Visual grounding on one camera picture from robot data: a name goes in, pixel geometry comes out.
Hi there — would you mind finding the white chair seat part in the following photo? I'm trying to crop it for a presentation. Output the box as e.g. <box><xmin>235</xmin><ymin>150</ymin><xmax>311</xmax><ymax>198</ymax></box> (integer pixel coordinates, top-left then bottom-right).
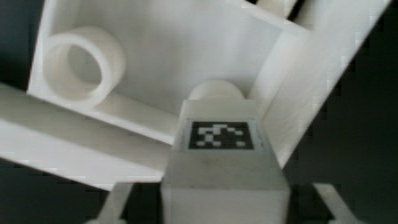
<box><xmin>29</xmin><ymin>0</ymin><xmax>395</xmax><ymax>158</ymax></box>

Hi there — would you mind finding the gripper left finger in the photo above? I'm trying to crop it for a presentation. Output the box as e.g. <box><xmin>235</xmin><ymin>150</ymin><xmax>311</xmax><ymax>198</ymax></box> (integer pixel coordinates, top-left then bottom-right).
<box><xmin>84</xmin><ymin>182</ymin><xmax>133</xmax><ymax>224</ymax></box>

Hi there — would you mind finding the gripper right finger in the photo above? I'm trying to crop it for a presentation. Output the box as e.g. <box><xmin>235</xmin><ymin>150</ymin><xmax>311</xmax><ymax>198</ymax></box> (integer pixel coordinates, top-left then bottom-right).
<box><xmin>313</xmin><ymin>183</ymin><xmax>363</xmax><ymax>224</ymax></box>

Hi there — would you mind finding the white chair leg block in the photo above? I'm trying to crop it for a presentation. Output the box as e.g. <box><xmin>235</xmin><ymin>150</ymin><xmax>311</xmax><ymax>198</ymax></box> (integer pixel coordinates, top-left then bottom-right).
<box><xmin>162</xmin><ymin>80</ymin><xmax>290</xmax><ymax>224</ymax></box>

